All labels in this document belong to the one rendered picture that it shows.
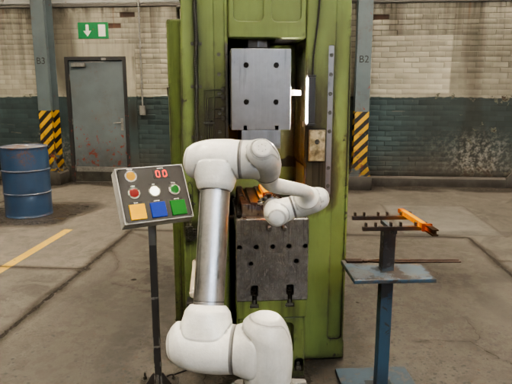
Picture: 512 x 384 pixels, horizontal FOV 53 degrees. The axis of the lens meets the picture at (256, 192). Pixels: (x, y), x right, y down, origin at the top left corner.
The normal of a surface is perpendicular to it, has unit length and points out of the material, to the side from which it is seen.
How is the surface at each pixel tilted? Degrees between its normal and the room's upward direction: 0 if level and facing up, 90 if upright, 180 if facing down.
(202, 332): 65
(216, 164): 74
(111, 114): 90
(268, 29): 90
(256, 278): 90
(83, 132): 90
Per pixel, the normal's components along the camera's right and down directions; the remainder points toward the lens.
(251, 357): -0.18, 0.08
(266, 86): 0.08, 0.19
